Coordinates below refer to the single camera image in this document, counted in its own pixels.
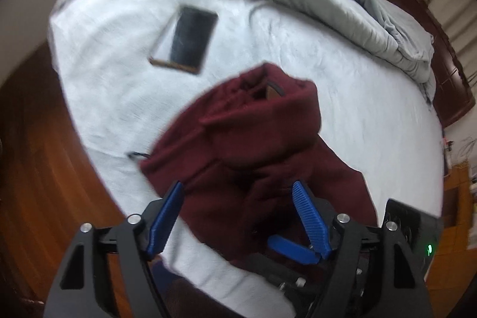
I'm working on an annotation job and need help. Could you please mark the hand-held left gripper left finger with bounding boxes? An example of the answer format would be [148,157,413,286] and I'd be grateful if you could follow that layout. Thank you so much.
[43,181,185,318]

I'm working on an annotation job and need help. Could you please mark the maroon pants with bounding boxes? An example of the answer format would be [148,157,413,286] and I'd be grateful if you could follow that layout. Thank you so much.
[140,62,379,268]

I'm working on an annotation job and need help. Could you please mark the black smartphone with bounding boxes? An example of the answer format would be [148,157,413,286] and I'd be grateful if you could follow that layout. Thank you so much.
[149,4,219,75]

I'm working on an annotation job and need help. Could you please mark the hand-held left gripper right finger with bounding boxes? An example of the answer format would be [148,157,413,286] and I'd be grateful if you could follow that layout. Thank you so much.
[291,180,435,318]

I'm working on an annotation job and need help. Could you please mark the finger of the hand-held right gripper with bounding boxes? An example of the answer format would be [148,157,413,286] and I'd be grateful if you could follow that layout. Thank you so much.
[248,235,338,318]

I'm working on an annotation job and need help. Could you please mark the dark wooden headboard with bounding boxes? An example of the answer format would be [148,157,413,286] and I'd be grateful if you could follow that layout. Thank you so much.
[354,0,476,128]

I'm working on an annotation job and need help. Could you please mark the wooden desk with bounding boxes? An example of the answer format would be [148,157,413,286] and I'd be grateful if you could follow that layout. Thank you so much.
[425,159,477,304]

